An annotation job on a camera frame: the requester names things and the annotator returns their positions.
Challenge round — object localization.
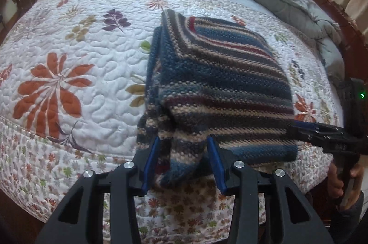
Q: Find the person's right hand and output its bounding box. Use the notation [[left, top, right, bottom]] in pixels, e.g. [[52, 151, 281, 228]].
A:
[[328, 163, 364, 210]]

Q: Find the black camera box green light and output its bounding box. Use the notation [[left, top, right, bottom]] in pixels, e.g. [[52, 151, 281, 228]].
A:
[[337, 78, 367, 138]]

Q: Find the floral quilted bedspread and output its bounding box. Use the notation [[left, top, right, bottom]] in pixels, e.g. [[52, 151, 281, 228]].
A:
[[1, 0, 342, 241]]

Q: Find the striped knitted sweater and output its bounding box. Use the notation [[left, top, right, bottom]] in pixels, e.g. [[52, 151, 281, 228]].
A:
[[137, 10, 298, 187]]

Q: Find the wooden headboard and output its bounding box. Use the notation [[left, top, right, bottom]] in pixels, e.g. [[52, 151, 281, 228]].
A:
[[313, 0, 368, 83]]

